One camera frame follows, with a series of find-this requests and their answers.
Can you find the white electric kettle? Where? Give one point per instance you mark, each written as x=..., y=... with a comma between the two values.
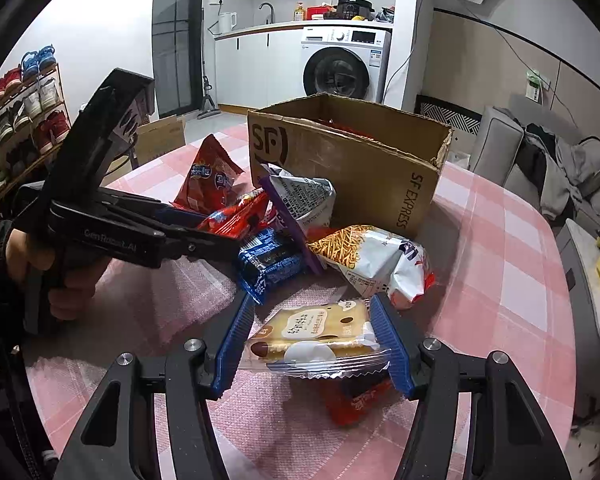
x=225, y=24

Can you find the pink checked tablecloth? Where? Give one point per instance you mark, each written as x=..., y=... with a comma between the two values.
x=480, y=270

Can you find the white fries snack bag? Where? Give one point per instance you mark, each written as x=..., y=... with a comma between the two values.
x=375, y=255

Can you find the yellow cake packet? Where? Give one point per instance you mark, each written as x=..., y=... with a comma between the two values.
x=315, y=330

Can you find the brown cardboard box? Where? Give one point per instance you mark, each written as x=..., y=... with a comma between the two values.
x=360, y=175

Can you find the red snack bag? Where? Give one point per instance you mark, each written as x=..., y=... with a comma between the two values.
x=207, y=175

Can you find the black glass door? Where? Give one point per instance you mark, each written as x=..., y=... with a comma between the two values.
x=175, y=60

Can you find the red container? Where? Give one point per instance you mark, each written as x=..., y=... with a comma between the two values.
x=317, y=12

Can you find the person's left forearm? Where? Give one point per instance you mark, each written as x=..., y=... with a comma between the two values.
x=0, y=360

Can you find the pile of grey clothes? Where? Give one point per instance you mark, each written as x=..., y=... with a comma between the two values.
x=570, y=165

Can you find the flat red snack packet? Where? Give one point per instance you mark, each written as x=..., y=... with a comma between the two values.
x=352, y=405

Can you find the black kitchen faucet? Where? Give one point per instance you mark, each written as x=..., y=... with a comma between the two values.
x=272, y=15

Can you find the blue snack packet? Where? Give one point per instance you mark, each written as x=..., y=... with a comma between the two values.
x=270, y=257

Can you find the white crumpled cloth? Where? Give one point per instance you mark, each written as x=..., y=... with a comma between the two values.
x=461, y=159

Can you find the white kitchen counter cabinet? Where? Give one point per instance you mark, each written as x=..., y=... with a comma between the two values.
x=260, y=70

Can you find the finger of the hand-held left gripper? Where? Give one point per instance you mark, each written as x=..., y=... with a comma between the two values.
x=205, y=252
x=180, y=219

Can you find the grey floor mop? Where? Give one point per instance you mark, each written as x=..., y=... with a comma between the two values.
x=207, y=90

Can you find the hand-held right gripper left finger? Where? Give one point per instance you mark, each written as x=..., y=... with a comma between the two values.
x=232, y=347

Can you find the shoe rack with shoes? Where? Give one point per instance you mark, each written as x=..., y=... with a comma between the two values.
x=50, y=127

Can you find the black white patterned panel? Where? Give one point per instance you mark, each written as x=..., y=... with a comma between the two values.
x=445, y=112

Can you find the purple silver snack bag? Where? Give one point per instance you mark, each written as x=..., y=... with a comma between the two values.
x=300, y=195

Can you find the yellow soap bottle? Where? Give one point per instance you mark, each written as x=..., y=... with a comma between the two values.
x=299, y=12

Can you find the white wall power strip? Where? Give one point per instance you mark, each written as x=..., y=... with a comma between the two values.
x=536, y=85

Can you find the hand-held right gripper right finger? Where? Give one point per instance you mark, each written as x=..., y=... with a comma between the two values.
x=392, y=347

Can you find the grey side table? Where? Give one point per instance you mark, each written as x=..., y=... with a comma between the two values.
x=587, y=310

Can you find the grey sofa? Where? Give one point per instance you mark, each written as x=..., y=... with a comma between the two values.
x=495, y=135

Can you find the person's left hand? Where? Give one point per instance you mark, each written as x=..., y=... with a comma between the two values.
x=75, y=285

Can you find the black cooker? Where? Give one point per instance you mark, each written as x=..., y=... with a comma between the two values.
x=354, y=8

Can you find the white washing machine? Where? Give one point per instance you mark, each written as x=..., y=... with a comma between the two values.
x=340, y=70

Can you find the small red snack packet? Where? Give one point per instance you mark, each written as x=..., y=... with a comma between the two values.
x=235, y=217

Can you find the small open cardboard box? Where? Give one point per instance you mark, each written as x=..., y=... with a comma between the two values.
x=162, y=137

